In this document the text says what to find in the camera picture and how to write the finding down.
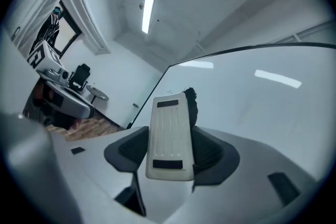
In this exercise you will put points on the white whiteboard eraser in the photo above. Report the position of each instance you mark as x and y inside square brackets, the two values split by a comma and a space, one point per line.
[168, 133]

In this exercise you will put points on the black office chair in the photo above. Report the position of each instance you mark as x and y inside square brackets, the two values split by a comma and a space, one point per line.
[80, 76]

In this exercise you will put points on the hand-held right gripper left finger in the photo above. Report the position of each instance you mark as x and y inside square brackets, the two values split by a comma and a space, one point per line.
[89, 154]

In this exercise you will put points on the ceiling light bar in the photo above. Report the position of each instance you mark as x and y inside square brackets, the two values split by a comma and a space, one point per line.
[149, 9]

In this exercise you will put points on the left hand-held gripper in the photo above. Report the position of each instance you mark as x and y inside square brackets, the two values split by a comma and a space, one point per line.
[39, 59]

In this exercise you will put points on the white door moulding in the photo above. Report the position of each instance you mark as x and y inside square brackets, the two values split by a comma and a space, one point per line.
[89, 21]

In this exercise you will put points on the white whiteboard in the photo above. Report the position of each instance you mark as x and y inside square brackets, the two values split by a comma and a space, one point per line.
[249, 112]

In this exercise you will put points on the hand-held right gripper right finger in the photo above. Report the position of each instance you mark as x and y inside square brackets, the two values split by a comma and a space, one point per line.
[257, 165]

